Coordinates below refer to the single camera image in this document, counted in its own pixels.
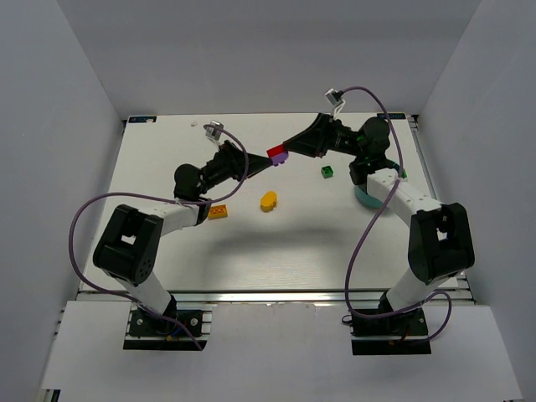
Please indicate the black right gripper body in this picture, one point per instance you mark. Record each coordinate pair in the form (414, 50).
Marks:
(324, 136)

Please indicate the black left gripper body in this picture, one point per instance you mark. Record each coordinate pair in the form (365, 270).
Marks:
(234, 162)

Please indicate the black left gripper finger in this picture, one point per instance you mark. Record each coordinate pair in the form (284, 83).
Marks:
(249, 159)
(253, 168)

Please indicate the lilac arched lego brick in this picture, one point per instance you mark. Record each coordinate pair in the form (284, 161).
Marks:
(279, 158)

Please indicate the long red lego brick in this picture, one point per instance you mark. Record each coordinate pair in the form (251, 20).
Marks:
(272, 152)

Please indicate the green lego with heart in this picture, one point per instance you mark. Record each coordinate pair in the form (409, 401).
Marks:
(327, 172)

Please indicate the yellow oval lego brick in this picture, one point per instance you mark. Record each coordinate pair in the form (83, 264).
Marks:
(268, 201)

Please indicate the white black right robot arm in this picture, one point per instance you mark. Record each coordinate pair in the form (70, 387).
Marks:
(440, 240)

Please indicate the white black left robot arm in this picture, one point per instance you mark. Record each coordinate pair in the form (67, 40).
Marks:
(127, 250)

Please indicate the blue label sticker right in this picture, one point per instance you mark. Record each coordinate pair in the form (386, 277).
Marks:
(392, 116)

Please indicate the blue label sticker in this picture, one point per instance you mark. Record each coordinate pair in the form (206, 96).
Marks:
(141, 119)
(392, 116)

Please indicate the yellow long lego brick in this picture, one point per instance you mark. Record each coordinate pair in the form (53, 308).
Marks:
(218, 212)

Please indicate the teal round divided container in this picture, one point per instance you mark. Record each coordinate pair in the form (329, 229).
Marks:
(364, 198)

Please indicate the blue label sticker left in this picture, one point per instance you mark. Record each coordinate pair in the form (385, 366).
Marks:
(141, 119)

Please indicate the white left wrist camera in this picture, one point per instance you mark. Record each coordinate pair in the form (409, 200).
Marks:
(213, 132)

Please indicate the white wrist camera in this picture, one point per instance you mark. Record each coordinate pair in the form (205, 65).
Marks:
(213, 132)
(335, 98)

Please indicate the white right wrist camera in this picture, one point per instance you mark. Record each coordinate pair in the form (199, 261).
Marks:
(335, 98)

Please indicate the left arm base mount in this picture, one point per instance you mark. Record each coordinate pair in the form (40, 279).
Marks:
(146, 333)

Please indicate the aluminium table edge rail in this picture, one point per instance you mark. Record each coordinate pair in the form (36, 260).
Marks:
(459, 296)

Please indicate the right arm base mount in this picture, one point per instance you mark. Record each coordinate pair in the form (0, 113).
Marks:
(404, 334)

